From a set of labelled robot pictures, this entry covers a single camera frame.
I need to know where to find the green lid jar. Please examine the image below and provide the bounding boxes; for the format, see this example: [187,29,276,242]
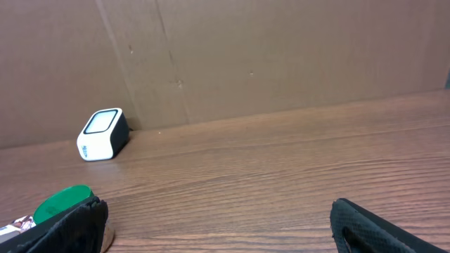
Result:
[34,185,114,252]

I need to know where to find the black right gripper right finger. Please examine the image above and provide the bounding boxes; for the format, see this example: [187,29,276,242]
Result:
[330,198,446,253]

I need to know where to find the brown bread pouch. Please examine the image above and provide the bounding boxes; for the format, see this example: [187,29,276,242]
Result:
[0,215,36,243]

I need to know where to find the white barcode scanner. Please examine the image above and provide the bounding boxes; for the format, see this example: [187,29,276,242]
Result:
[76,108,130,162]

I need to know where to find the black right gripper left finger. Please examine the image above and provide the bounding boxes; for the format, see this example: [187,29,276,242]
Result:
[1,196,108,253]

